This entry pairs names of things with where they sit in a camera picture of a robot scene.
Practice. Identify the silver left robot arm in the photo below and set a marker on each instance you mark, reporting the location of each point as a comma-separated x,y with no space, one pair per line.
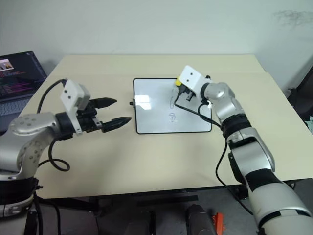
29,124

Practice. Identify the yellow whiteboard eraser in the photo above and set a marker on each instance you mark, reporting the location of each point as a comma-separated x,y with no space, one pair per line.
178,81

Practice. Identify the orange plastic object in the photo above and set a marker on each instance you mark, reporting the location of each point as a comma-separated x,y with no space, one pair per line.
218,224

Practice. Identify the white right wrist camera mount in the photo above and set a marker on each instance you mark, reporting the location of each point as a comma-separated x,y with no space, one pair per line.
192,79

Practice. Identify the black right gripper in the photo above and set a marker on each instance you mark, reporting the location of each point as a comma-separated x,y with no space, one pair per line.
190,95

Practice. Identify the open laptop computer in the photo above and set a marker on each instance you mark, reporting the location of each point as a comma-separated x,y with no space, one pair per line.
17,76

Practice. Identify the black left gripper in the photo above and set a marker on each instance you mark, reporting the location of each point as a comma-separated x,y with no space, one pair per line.
85,120

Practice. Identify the black table frame bar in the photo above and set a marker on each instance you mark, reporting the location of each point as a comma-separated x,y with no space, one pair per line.
167,199

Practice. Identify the dark rounded shape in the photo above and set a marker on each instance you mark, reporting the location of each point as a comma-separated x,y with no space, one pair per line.
199,220

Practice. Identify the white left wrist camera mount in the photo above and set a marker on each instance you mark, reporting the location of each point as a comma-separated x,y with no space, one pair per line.
72,91

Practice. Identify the small black whiteboard clip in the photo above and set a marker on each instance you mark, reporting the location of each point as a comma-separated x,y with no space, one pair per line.
132,103

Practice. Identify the dark chair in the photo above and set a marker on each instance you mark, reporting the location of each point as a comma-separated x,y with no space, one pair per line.
302,93

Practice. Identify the black-framed whiteboard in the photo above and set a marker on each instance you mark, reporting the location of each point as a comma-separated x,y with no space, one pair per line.
154,110

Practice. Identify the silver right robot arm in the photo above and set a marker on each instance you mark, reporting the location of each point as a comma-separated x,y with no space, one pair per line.
249,151

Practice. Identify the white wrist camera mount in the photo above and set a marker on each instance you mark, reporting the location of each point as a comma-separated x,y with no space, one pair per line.
72,91
192,79

